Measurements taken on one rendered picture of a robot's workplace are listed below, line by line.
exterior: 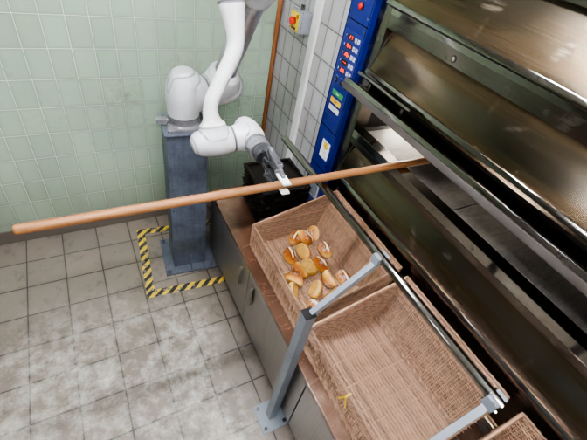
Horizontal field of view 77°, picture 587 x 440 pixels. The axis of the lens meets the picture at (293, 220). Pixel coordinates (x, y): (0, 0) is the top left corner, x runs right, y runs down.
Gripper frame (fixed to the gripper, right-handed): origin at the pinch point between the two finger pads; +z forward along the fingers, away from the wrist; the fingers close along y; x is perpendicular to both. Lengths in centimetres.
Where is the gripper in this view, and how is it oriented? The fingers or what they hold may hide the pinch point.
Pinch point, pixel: (282, 183)
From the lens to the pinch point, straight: 132.2
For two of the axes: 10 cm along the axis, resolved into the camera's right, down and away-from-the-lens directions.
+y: -1.8, 7.1, 6.8
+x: -8.8, 1.9, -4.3
